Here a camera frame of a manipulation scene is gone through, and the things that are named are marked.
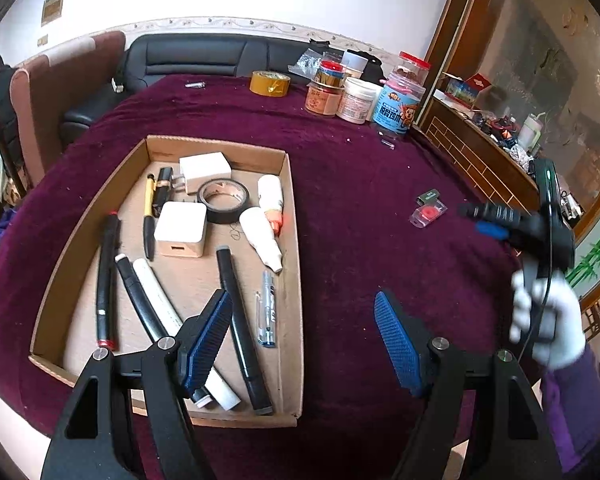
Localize right purple sleeve forearm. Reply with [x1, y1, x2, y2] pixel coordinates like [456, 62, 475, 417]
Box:
[541, 346, 600, 476]

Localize blue clear pen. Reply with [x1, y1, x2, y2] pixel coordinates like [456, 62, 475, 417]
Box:
[256, 270, 277, 348]

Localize brown armchair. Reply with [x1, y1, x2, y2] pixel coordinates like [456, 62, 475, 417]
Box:
[9, 30, 125, 185]

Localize black leather sofa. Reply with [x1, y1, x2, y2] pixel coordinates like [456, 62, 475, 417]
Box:
[59, 34, 329, 146]

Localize green packet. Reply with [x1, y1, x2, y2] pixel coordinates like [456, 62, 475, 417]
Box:
[416, 188, 440, 206]

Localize dark red tablecloth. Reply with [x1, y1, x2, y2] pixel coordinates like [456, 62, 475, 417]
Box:
[0, 76, 518, 479]

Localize orange label jar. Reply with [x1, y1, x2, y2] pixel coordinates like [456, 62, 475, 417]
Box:
[304, 82, 342, 117]

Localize white wooden cube charger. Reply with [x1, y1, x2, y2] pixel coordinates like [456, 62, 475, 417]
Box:
[154, 202, 207, 258]

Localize red lid gold jar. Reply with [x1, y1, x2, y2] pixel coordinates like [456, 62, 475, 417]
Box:
[313, 58, 346, 88]

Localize black tape roll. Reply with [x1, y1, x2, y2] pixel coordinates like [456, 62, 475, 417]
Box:
[197, 178, 250, 224]

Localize white charger box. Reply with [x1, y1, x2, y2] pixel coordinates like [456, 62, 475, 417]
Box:
[180, 152, 232, 195]

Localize cardboard tray box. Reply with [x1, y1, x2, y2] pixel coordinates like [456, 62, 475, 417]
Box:
[29, 136, 304, 428]

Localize red disc clear case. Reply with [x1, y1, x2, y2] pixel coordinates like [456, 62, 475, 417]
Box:
[410, 200, 448, 229]

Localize yellow black utility knife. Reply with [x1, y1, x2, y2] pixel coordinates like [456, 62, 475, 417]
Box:
[143, 166, 173, 261]

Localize right hand white glove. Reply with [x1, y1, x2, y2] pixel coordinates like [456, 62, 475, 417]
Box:
[509, 270, 586, 370]

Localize blue label snack jar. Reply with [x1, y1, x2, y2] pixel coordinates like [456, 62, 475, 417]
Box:
[372, 70, 425, 136]

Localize long black pen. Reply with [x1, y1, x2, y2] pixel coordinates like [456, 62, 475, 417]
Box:
[114, 254, 207, 405]

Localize person in black jacket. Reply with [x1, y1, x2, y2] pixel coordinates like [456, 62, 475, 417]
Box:
[0, 55, 28, 207]

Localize white glue bottle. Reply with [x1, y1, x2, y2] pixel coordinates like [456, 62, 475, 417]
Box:
[239, 207, 283, 274]

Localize wooden sideboard counter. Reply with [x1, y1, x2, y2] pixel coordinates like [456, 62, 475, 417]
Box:
[418, 99, 539, 212]

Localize white marker pen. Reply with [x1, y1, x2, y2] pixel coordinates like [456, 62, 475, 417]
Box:
[132, 257, 243, 412]

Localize white plastic jar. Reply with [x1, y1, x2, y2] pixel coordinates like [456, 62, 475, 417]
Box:
[336, 77, 381, 125]

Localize yellow tape roll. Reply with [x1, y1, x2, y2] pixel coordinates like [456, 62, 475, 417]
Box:
[249, 70, 291, 98]

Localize black red marker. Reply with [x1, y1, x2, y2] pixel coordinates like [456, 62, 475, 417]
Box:
[95, 211, 120, 351]

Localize red lid clear jar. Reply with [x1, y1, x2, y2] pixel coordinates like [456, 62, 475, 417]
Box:
[394, 51, 431, 86]

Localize black marker silver ends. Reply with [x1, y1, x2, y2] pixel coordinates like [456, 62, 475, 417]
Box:
[215, 246, 274, 416]

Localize white orange tip bottle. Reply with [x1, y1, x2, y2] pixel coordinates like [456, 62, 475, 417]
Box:
[258, 174, 284, 236]

